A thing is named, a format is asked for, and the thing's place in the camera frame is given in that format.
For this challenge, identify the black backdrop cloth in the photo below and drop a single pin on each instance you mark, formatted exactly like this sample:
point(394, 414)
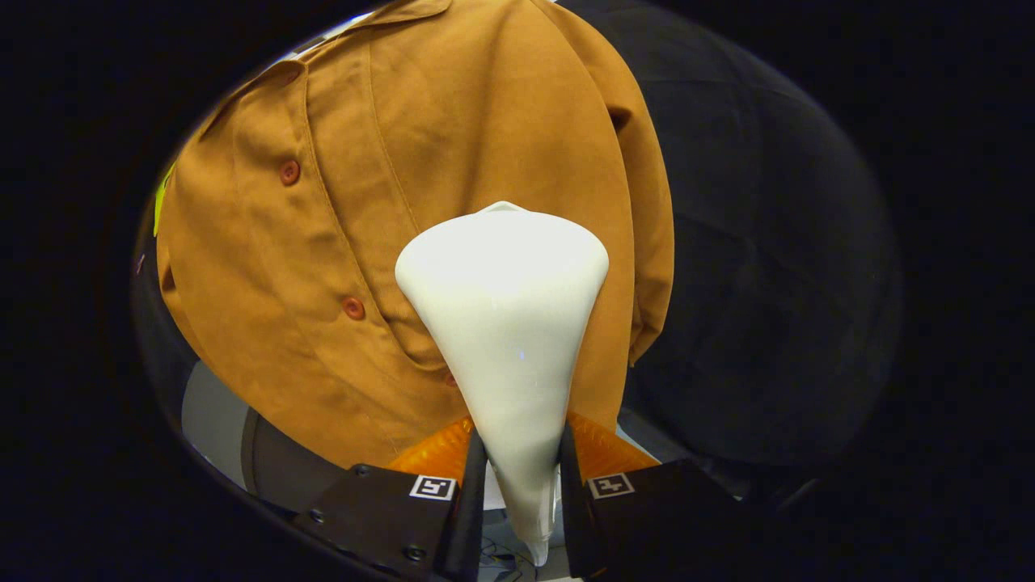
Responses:
point(768, 283)

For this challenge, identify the orange-brown button shirt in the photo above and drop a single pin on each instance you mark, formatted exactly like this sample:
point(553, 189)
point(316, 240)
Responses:
point(340, 242)

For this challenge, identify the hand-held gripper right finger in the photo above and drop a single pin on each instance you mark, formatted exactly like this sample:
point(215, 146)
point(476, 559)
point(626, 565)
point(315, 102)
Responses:
point(572, 525)

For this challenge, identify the white garment steamer head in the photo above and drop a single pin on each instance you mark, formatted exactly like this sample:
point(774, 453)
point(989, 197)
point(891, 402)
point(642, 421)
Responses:
point(509, 339)

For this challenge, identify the grey cabinet table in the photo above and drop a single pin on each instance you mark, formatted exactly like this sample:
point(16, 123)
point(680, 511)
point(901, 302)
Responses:
point(214, 420)

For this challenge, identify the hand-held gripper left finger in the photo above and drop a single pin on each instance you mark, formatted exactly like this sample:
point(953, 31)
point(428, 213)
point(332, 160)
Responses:
point(471, 525)

